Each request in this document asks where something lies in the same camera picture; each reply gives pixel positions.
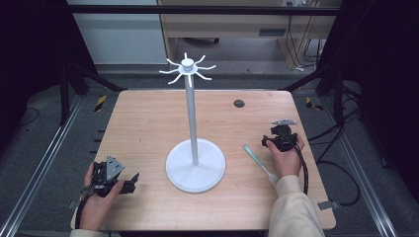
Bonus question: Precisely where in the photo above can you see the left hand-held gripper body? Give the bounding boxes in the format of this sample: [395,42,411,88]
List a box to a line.
[91,155,133,198]

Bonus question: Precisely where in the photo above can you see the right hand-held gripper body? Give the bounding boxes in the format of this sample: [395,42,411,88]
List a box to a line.
[270,118,299,153]

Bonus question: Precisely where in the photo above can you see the light green handled spatula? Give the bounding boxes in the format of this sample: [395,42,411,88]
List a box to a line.
[242,143,281,188]

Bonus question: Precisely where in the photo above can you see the white hook stand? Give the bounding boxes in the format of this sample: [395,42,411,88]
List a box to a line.
[158,52,227,195]

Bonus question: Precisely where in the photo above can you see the person's right hand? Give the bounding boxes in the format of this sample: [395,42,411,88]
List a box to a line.
[265,134,305,179]

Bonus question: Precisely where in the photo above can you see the person's left hand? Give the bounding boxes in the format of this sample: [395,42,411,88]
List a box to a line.
[78,162,126,232]

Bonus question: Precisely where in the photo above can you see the yellow black striped tape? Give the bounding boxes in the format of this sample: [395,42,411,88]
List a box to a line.
[304,96,324,112]
[93,95,109,113]

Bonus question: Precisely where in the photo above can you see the black curtain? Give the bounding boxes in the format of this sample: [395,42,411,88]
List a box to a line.
[317,0,419,201]
[0,0,98,149]

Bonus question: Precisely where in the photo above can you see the light wooden desk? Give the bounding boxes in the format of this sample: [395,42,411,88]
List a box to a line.
[157,0,343,71]

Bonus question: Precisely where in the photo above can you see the white cabinet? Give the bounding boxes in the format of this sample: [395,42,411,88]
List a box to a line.
[66,0,168,65]

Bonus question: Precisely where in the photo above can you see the right hand-held gripper black cable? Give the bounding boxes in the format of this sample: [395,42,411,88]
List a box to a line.
[278,129,310,196]

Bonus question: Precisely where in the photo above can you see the hand-held gripper black cable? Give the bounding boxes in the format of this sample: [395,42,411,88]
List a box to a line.
[74,186,97,230]
[278,129,310,196]

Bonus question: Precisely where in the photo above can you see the left hand-held gripper black cable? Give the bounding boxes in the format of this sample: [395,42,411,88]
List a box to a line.
[74,186,97,230]

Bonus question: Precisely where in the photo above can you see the black metal frame strut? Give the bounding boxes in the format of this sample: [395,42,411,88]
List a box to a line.
[58,62,127,126]
[282,63,346,127]

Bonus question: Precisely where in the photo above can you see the aluminium floor rail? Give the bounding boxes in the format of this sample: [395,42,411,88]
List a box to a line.
[0,94,84,237]
[319,96,400,237]

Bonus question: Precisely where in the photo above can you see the black floor cable loop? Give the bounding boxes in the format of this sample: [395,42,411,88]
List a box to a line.
[307,108,363,207]

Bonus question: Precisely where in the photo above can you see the hanging black desk cables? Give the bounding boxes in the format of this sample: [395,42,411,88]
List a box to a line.
[284,14,325,72]

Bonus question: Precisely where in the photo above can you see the black horizontal frame bar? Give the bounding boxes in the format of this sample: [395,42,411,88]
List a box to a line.
[66,4,343,16]

